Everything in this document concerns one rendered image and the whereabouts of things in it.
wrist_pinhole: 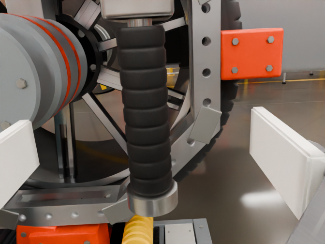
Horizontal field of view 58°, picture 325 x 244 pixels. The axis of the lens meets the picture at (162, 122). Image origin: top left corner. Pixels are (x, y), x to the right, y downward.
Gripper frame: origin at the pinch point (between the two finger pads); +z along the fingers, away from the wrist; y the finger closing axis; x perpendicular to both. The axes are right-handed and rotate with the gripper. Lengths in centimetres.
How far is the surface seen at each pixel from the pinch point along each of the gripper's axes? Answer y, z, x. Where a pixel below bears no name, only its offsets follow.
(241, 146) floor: 59, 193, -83
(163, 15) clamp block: 1.7, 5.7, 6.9
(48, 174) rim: -23.0, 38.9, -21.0
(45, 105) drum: -11.4, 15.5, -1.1
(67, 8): -28, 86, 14
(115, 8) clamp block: -1.5, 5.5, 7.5
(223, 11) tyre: 12.1, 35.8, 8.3
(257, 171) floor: 59, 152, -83
